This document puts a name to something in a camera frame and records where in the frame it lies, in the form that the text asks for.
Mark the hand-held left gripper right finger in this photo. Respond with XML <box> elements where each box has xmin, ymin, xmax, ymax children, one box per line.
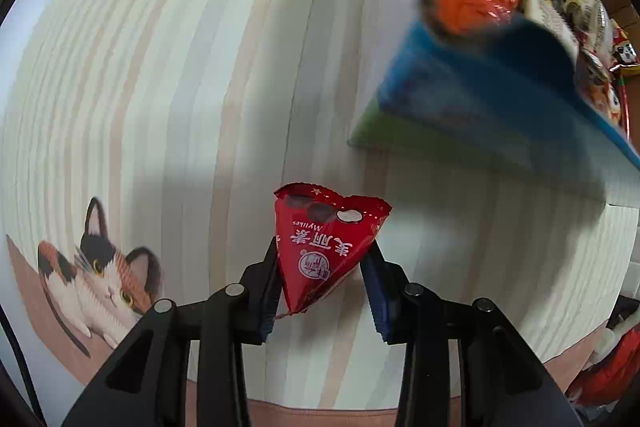
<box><xmin>361</xmin><ymin>243</ymin><xmax>583</xmax><ymax>427</ymax></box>

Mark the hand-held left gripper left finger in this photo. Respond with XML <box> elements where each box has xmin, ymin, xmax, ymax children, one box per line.
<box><xmin>61</xmin><ymin>237</ymin><xmax>283</xmax><ymax>427</ymax></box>

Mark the red triangular snack packet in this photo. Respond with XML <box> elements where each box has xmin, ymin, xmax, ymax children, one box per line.
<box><xmin>273</xmin><ymin>182</ymin><xmax>393</xmax><ymax>315</ymax></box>

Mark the blue green snack box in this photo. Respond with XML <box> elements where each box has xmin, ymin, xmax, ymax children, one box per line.
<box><xmin>348</xmin><ymin>19</ymin><xmax>640</xmax><ymax>202</ymax></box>

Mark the white silver snack packet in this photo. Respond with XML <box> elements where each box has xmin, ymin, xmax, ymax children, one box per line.
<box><xmin>525</xmin><ymin>0</ymin><xmax>581</xmax><ymax>52</ymax></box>

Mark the striped cat printed blanket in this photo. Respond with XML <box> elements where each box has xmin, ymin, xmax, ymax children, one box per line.
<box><xmin>0</xmin><ymin>0</ymin><xmax>640</xmax><ymax>427</ymax></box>

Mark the orange white printed snack packet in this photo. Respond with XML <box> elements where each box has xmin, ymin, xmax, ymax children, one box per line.
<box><xmin>575</xmin><ymin>52</ymin><xmax>631</xmax><ymax>138</ymax></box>

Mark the red snack packet with figure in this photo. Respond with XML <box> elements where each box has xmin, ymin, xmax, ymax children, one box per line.
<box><xmin>607</xmin><ymin>24</ymin><xmax>640</xmax><ymax>75</ymax></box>

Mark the black cable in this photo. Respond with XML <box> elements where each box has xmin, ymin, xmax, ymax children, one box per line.
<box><xmin>0</xmin><ymin>307</ymin><xmax>47</xmax><ymax>427</ymax></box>

